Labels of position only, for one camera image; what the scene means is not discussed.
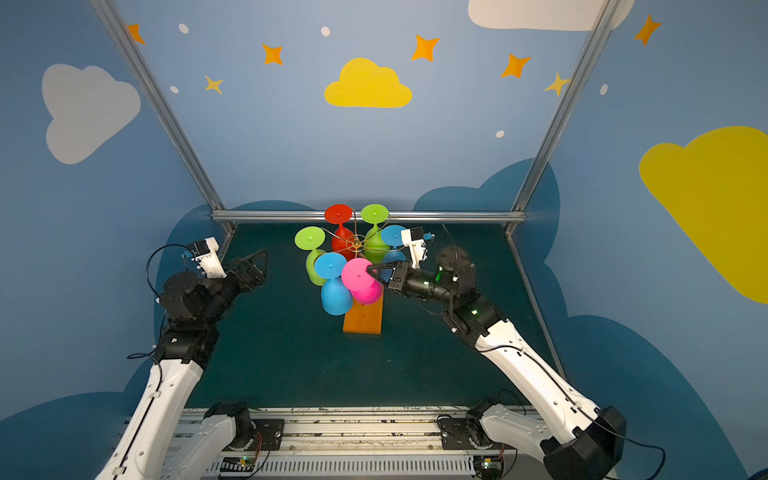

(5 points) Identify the front green wine glass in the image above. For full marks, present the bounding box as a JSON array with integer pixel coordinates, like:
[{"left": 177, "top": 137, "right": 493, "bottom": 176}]
[{"left": 294, "top": 226, "right": 326, "bottom": 287}]

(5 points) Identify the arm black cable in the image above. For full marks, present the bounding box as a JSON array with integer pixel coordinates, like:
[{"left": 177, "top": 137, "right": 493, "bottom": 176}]
[
  {"left": 473, "top": 341, "right": 667, "bottom": 480},
  {"left": 125, "top": 242, "right": 199, "bottom": 385}
]

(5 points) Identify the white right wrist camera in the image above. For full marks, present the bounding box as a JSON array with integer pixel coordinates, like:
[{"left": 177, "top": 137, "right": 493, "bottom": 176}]
[{"left": 400, "top": 227, "right": 434, "bottom": 269}]

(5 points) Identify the left small circuit board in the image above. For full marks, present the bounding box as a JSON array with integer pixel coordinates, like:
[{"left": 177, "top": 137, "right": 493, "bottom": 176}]
[{"left": 217, "top": 456, "right": 257, "bottom": 478}]

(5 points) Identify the red wine glass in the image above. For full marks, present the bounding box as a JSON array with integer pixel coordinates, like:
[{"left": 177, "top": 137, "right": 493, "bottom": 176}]
[{"left": 324, "top": 204, "right": 356, "bottom": 260}]

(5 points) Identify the gold wire glass rack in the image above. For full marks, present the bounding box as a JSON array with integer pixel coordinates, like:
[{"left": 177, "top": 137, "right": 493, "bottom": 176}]
[{"left": 348, "top": 228, "right": 369, "bottom": 259}]

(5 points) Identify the pink wine glass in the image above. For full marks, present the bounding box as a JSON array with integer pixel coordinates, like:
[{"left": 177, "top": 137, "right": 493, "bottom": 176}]
[{"left": 341, "top": 258, "right": 383, "bottom": 305}]

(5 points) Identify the right aluminium corner post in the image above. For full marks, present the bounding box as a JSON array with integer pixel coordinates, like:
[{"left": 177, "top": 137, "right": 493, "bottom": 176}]
[{"left": 505, "top": 0, "right": 622, "bottom": 240}]

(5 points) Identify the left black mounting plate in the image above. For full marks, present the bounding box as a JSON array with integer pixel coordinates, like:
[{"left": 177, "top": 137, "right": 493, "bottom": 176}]
[{"left": 227, "top": 419, "right": 285, "bottom": 452}]

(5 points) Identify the small circuit board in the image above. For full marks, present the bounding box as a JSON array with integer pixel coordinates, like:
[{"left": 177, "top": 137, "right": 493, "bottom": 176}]
[
  {"left": 217, "top": 456, "right": 257, "bottom": 478},
  {"left": 472, "top": 456, "right": 504, "bottom": 480}
]

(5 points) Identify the green wine glass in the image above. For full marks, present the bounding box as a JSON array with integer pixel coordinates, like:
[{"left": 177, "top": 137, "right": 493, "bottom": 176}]
[
  {"left": 294, "top": 226, "right": 326, "bottom": 287},
  {"left": 361, "top": 204, "right": 389, "bottom": 264}
]

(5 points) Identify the left aluminium corner post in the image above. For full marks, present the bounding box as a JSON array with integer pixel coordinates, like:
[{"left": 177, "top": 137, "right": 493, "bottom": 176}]
[{"left": 89, "top": 0, "right": 236, "bottom": 235}]

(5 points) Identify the blue wine glass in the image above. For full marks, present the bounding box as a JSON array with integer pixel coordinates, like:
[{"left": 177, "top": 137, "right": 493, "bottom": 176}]
[
  {"left": 314, "top": 252, "right": 354, "bottom": 316},
  {"left": 381, "top": 225, "right": 407, "bottom": 263}
]

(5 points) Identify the black mounting plate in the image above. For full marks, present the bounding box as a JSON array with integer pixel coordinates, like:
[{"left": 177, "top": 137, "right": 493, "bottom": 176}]
[
  {"left": 436, "top": 415, "right": 493, "bottom": 450},
  {"left": 227, "top": 419, "right": 285, "bottom": 452}
]

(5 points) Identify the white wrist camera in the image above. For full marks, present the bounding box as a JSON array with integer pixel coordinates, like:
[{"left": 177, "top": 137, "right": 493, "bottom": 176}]
[
  {"left": 186, "top": 237, "right": 227, "bottom": 279},
  {"left": 400, "top": 227, "right": 434, "bottom": 269}
]

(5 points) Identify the right small circuit board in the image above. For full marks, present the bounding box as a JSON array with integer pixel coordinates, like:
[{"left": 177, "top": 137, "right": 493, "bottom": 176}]
[{"left": 472, "top": 456, "right": 504, "bottom": 480}]

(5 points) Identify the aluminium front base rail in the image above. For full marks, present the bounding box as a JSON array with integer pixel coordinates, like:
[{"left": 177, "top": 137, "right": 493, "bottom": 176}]
[{"left": 167, "top": 407, "right": 540, "bottom": 479}]

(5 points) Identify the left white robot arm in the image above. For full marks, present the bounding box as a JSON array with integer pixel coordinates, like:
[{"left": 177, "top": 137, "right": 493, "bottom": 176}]
[{"left": 98, "top": 250, "right": 268, "bottom": 479}]

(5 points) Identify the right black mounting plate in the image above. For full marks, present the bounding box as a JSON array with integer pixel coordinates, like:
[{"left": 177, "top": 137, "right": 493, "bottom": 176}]
[{"left": 436, "top": 415, "right": 493, "bottom": 450}]

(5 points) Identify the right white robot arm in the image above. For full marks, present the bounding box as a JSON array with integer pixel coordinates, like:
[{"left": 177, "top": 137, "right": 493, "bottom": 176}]
[{"left": 366, "top": 247, "right": 626, "bottom": 479}]

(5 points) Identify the orange wooden rack base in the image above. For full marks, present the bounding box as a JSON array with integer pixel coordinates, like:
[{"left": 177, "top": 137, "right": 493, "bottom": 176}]
[{"left": 343, "top": 296, "right": 384, "bottom": 335}]

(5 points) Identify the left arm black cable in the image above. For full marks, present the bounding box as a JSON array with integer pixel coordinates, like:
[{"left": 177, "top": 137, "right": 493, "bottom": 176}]
[{"left": 125, "top": 242, "right": 199, "bottom": 385}]

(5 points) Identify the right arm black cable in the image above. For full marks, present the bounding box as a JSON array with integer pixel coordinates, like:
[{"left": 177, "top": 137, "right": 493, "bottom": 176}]
[{"left": 473, "top": 341, "right": 667, "bottom": 480}]

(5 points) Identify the back green wine glass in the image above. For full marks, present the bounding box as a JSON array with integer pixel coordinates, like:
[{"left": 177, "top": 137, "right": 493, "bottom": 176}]
[{"left": 361, "top": 204, "right": 389, "bottom": 264}]

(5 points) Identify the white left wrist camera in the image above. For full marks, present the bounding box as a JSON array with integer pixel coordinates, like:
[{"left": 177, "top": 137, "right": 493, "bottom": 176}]
[{"left": 186, "top": 237, "right": 227, "bottom": 279}]

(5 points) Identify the horizontal aluminium back rail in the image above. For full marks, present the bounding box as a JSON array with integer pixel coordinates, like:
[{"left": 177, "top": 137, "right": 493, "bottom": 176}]
[{"left": 211, "top": 208, "right": 527, "bottom": 224}]

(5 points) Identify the aluminium corner post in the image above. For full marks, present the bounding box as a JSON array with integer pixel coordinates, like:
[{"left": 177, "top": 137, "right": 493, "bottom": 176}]
[
  {"left": 89, "top": 0, "right": 236, "bottom": 235},
  {"left": 505, "top": 0, "right": 622, "bottom": 240}
]

